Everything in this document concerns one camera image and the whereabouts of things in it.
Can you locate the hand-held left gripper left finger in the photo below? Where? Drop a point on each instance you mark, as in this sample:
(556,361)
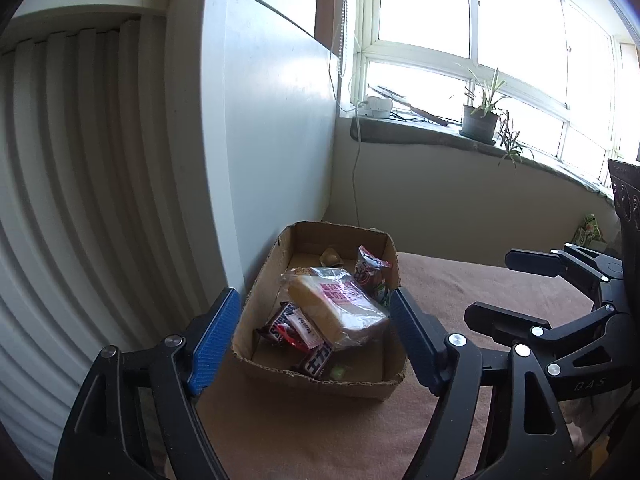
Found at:
(215,345)

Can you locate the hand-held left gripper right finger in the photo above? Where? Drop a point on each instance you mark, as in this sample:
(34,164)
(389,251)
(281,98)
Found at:
(412,345)

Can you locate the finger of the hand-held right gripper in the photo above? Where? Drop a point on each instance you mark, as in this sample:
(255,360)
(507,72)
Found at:
(530,259)
(500,322)

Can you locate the brown chocolate bar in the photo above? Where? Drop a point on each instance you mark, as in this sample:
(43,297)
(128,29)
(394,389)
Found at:
(317,360)
(277,330)

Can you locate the sliced bread packet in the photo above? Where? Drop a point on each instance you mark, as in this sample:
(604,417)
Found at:
(340,315)

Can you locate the green candy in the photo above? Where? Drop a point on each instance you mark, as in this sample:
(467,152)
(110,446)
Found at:
(337,373)

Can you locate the dark cake red-edged packet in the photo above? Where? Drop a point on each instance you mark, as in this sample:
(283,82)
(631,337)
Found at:
(371,265)

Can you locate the small white snack packet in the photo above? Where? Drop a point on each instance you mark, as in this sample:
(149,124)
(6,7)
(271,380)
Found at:
(306,329)

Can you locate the cardboard box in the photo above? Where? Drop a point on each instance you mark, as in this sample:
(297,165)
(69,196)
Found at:
(320,387)

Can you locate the small brown egg snack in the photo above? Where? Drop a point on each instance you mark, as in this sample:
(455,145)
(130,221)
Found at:
(331,257)

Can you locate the green printed bag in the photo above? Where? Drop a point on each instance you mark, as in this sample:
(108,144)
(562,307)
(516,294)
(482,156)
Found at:
(590,230)

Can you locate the potted spider plant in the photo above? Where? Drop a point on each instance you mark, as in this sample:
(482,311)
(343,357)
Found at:
(480,120)

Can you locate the grey windowsill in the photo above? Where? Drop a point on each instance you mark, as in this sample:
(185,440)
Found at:
(425,137)

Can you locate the dark stick on windowsill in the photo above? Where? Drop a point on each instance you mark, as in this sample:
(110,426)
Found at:
(425,112)

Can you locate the white ribbed panel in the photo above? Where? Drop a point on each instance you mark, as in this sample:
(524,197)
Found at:
(75,210)

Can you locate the white power adapter box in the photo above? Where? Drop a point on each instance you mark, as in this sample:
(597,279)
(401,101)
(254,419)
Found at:
(376,107)

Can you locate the white wardrobe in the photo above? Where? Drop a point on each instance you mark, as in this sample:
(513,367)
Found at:
(270,135)

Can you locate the white window frame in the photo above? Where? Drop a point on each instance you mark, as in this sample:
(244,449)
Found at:
(472,10)

